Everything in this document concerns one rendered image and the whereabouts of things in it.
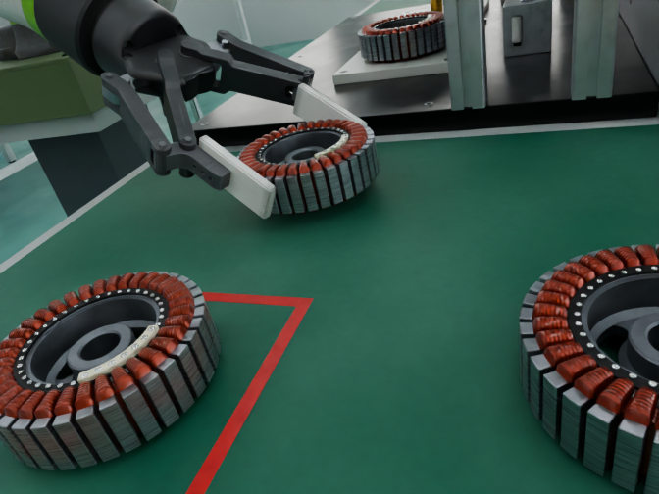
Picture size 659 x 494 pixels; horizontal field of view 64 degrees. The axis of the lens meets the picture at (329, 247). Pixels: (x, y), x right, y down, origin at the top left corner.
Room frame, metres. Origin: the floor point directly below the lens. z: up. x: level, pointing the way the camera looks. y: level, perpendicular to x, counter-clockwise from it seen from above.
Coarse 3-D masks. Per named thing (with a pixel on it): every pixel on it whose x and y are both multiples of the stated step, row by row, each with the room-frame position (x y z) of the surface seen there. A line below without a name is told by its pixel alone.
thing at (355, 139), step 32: (288, 128) 0.44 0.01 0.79; (320, 128) 0.42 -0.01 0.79; (352, 128) 0.40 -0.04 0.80; (256, 160) 0.38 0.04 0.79; (288, 160) 0.39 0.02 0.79; (320, 160) 0.35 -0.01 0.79; (352, 160) 0.35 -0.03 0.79; (288, 192) 0.34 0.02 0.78; (320, 192) 0.34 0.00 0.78; (352, 192) 0.34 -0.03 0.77
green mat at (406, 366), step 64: (640, 128) 0.37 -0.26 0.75; (128, 192) 0.50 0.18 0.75; (192, 192) 0.46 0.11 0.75; (384, 192) 0.37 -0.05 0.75; (448, 192) 0.34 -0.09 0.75; (512, 192) 0.32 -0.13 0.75; (576, 192) 0.30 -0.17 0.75; (640, 192) 0.28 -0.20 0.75; (64, 256) 0.39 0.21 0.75; (128, 256) 0.36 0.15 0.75; (192, 256) 0.34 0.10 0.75; (256, 256) 0.31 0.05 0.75; (320, 256) 0.30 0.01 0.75; (384, 256) 0.28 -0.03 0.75; (448, 256) 0.26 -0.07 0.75; (512, 256) 0.25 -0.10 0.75; (576, 256) 0.23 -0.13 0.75; (0, 320) 0.31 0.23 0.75; (256, 320) 0.24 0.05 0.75; (320, 320) 0.23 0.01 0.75; (384, 320) 0.22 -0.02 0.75; (448, 320) 0.21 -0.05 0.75; (512, 320) 0.19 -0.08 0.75; (320, 384) 0.18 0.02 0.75; (384, 384) 0.17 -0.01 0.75; (448, 384) 0.16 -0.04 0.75; (512, 384) 0.16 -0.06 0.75; (0, 448) 0.19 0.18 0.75; (192, 448) 0.16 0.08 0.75; (256, 448) 0.15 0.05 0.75; (320, 448) 0.15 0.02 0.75; (384, 448) 0.14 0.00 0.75; (448, 448) 0.13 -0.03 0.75; (512, 448) 0.13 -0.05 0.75
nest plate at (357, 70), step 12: (444, 48) 0.65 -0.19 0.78; (360, 60) 0.69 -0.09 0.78; (408, 60) 0.63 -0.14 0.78; (420, 60) 0.62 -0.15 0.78; (432, 60) 0.61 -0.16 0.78; (444, 60) 0.59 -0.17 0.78; (336, 72) 0.66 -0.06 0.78; (348, 72) 0.64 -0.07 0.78; (360, 72) 0.63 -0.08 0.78; (372, 72) 0.62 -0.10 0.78; (384, 72) 0.62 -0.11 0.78; (396, 72) 0.61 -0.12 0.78; (408, 72) 0.60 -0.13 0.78; (420, 72) 0.60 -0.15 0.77; (432, 72) 0.59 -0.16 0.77; (444, 72) 0.59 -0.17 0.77; (336, 84) 0.64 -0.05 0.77
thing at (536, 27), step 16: (512, 0) 0.62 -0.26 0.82; (528, 0) 0.59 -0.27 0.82; (544, 0) 0.58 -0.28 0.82; (512, 16) 0.59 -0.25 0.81; (528, 16) 0.58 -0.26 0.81; (544, 16) 0.58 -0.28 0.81; (528, 32) 0.58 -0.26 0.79; (544, 32) 0.58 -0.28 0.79; (512, 48) 0.59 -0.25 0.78; (528, 48) 0.58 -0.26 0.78; (544, 48) 0.58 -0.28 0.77
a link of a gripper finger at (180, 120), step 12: (168, 60) 0.45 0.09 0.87; (168, 72) 0.44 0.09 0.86; (168, 84) 0.43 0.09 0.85; (168, 96) 0.42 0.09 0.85; (180, 96) 0.42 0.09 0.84; (168, 108) 0.42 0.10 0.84; (180, 108) 0.41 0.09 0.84; (168, 120) 0.42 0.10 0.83; (180, 120) 0.39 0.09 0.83; (180, 132) 0.38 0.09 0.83; (192, 132) 0.38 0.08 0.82; (180, 144) 0.37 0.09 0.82; (192, 144) 0.37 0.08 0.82; (180, 168) 0.38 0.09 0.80
